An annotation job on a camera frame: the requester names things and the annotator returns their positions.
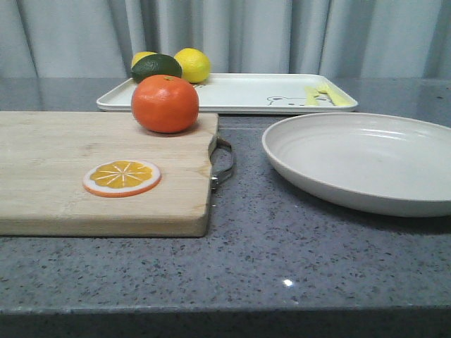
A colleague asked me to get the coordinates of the orange mandarin fruit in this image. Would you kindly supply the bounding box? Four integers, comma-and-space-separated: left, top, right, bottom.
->
131, 75, 199, 133

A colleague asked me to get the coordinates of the beige round plate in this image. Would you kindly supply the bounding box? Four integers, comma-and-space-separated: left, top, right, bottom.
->
261, 113, 450, 217

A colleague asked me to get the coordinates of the white rectangular tray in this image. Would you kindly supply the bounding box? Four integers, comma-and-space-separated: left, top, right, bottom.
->
96, 73, 359, 115

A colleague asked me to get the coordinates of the orange slice toy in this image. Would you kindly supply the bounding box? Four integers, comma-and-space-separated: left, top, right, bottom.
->
82, 159, 162, 198

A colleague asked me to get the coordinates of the yellow lemon right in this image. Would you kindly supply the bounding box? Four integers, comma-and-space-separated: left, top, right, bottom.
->
174, 48, 211, 84

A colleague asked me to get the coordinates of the yellow lemon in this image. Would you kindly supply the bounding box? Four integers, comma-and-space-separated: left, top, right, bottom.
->
174, 48, 211, 84
131, 51, 157, 70

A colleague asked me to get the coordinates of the dark green lime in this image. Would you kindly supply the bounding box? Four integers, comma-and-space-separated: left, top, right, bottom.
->
131, 54, 183, 83

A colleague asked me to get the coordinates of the yellow plastic fork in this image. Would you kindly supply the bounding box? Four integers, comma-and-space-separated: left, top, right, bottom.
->
316, 83, 351, 106

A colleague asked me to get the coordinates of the yellow lemon left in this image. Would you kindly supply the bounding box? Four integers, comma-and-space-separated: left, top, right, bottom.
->
131, 51, 157, 70

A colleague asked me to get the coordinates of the wooden cutting board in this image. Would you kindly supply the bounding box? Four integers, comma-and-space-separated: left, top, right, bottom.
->
1, 111, 218, 237

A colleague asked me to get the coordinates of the grey curtain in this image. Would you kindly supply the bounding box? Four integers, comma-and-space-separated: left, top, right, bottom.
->
1, 1, 450, 79

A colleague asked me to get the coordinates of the metal cutting board handle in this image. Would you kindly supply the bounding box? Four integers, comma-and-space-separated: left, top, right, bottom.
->
210, 137, 236, 191

